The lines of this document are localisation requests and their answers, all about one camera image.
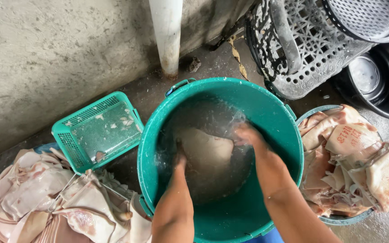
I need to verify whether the grey-blue round basin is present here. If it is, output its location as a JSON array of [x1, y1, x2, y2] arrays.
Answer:
[[296, 105, 384, 226]]

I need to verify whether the heap of raw pork skins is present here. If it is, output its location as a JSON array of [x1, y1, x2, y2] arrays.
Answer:
[[0, 148, 153, 243]]

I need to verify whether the blue basin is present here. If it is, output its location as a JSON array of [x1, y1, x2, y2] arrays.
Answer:
[[33, 142, 62, 155]]

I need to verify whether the round metal lid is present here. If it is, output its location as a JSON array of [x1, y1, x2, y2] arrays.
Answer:
[[348, 55, 383, 95]]

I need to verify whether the black ornate plastic stool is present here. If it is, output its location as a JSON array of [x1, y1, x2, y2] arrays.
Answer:
[[244, 0, 378, 101]]

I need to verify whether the person's left hand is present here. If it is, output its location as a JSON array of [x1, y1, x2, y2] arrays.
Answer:
[[172, 139, 190, 170]]

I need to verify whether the heap of stamped pork skins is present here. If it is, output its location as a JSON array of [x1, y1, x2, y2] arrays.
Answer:
[[297, 104, 389, 218]]

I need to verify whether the large green plastic bucket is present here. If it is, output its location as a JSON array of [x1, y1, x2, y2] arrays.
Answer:
[[137, 77, 305, 243]]

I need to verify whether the metal wire handle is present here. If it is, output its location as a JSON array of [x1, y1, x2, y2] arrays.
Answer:
[[47, 172, 135, 213]]

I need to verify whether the person's right hand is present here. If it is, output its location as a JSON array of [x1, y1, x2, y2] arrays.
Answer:
[[232, 121, 269, 158]]

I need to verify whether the green plastic mesh basket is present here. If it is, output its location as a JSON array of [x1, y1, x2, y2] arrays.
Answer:
[[51, 91, 145, 175]]

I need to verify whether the yellow patterned strap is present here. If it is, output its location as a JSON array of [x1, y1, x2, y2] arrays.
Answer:
[[227, 35, 249, 82]]

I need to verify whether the person's blue clothing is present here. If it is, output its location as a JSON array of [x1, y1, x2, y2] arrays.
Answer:
[[244, 227, 285, 243]]

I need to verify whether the black perforated plastic basket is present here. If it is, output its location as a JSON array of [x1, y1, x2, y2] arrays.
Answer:
[[321, 0, 389, 44]]

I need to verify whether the small dark clump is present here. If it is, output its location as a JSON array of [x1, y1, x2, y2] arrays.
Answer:
[[188, 56, 202, 73]]

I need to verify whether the pale pork skin piece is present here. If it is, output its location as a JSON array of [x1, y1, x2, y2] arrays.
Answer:
[[175, 127, 235, 178]]

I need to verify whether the white drain pipe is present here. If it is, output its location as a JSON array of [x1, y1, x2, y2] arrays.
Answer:
[[148, 0, 184, 81]]

